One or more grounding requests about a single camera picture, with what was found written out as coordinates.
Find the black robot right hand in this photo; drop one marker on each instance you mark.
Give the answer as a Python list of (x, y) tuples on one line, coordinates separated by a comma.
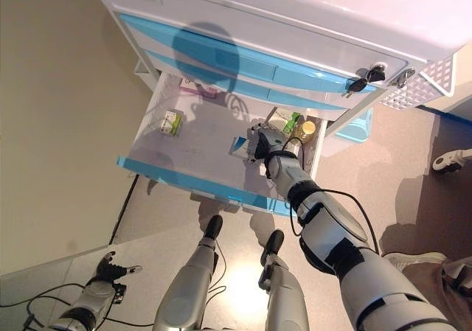
[(267, 141)]

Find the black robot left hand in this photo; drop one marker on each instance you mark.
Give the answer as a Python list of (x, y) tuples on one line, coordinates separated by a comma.
[(110, 272)]

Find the blue and white medicine box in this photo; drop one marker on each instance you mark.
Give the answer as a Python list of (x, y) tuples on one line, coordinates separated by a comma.
[(239, 147)]

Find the blue-fronted cart drawer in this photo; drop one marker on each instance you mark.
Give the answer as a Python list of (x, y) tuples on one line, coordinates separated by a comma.
[(206, 139)]

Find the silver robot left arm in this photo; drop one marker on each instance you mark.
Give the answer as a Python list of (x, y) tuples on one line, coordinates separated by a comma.
[(92, 298)]

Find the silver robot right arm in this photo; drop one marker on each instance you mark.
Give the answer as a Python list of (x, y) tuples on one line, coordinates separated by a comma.
[(324, 231)]

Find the white medicine box green edge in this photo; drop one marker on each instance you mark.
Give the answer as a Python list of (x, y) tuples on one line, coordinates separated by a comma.
[(280, 115)]

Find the pink medicine box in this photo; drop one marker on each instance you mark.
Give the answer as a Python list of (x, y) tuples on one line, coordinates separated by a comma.
[(191, 89)]

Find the green and white medicine box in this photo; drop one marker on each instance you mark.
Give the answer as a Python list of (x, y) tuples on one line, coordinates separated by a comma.
[(171, 122)]

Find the yellow pill bottle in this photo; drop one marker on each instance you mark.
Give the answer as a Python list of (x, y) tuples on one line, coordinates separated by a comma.
[(308, 127)]

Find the silver robot left leg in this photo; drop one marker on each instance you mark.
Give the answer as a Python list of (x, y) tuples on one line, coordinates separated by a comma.
[(184, 290)]

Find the light blue lidded waste bin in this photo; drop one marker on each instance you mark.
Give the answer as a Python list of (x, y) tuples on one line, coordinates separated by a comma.
[(355, 128)]

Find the black key bunch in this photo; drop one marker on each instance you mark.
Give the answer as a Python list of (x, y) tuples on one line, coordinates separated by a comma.
[(357, 84)]

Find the white and blue medical cart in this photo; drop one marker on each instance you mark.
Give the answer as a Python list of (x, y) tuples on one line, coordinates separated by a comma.
[(295, 14)]

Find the silver cart latch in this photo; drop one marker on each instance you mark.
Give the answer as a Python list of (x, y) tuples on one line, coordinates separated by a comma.
[(403, 76)]

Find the white lattice side basket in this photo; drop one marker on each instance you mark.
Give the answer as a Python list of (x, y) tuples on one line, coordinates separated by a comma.
[(413, 91)]

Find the white sneaker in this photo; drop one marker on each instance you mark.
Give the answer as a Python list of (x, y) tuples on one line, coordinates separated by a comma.
[(413, 259)]

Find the person in grey-brown clothes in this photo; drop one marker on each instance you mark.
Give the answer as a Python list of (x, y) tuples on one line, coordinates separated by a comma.
[(424, 290)]

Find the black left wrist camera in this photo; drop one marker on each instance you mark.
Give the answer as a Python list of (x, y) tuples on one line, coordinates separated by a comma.
[(119, 293)]

